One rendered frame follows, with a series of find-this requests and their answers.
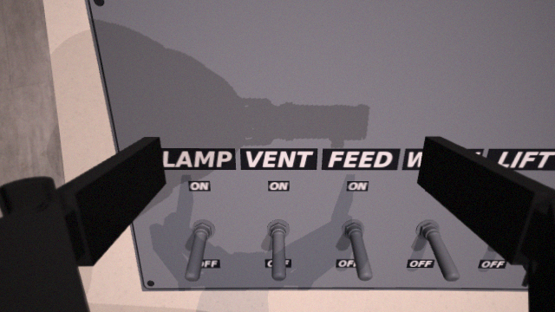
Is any dark grey control console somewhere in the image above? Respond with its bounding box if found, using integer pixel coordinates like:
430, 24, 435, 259
84, 0, 555, 292

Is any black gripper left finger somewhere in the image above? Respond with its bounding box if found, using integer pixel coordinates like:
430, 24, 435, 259
0, 137, 167, 312

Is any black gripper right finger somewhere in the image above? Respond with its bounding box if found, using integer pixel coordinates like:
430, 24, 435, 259
417, 136, 555, 312

